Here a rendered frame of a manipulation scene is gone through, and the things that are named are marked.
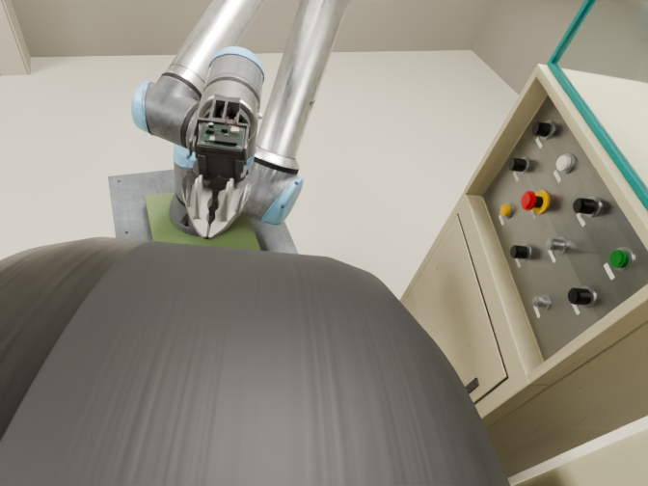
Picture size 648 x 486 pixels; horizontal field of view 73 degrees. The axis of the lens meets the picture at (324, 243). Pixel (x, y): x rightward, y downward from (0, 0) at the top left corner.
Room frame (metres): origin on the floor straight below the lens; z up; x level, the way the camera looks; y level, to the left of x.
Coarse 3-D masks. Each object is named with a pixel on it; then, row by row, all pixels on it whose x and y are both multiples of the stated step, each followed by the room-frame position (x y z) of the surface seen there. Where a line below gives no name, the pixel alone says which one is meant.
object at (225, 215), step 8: (232, 184) 0.40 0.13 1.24; (224, 192) 0.40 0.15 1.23; (232, 192) 0.40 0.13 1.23; (224, 200) 0.39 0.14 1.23; (232, 200) 0.39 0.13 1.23; (224, 208) 0.36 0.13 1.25; (232, 208) 0.38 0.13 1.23; (216, 216) 0.36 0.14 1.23; (224, 216) 0.35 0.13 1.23; (232, 216) 0.36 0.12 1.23; (216, 224) 0.34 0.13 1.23; (224, 224) 0.35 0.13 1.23; (208, 232) 0.33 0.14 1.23; (216, 232) 0.33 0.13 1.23
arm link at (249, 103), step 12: (216, 84) 0.56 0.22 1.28; (228, 84) 0.56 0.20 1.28; (240, 84) 0.57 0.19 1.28; (204, 96) 0.54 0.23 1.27; (228, 96) 0.53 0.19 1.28; (240, 96) 0.54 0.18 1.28; (252, 96) 0.57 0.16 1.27; (204, 108) 0.52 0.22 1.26; (228, 108) 0.53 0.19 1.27; (240, 108) 0.54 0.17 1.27; (252, 108) 0.54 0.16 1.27; (252, 120) 0.54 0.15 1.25; (252, 132) 0.54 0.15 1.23
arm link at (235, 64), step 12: (228, 48) 0.67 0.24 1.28; (240, 48) 0.67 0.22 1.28; (216, 60) 0.64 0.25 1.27; (228, 60) 0.63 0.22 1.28; (240, 60) 0.64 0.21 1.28; (252, 60) 0.66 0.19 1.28; (216, 72) 0.60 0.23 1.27; (228, 72) 0.59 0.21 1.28; (240, 72) 0.60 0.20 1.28; (252, 72) 0.63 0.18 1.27; (252, 84) 0.60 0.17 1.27
